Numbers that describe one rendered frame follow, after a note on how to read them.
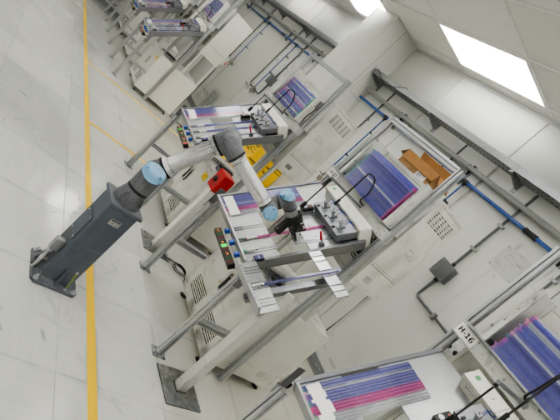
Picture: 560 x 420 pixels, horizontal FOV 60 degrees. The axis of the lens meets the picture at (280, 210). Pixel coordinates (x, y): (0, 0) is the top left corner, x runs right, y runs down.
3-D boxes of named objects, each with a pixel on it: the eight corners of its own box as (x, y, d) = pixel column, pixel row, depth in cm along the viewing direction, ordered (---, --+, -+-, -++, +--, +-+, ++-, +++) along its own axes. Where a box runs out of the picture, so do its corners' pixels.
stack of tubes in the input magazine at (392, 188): (380, 219, 273) (417, 187, 269) (342, 175, 313) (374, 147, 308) (391, 230, 281) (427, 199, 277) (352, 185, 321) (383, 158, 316)
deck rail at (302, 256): (245, 272, 258) (245, 263, 254) (244, 270, 259) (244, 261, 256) (364, 249, 278) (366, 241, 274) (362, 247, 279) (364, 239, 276)
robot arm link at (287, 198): (276, 189, 252) (292, 185, 252) (280, 205, 259) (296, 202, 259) (278, 197, 246) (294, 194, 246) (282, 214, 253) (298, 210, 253)
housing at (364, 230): (357, 250, 279) (360, 230, 271) (323, 204, 317) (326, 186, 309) (369, 247, 281) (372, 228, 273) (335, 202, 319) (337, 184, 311)
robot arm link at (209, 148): (134, 169, 237) (235, 126, 233) (141, 163, 251) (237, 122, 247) (145, 191, 240) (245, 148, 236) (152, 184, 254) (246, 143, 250)
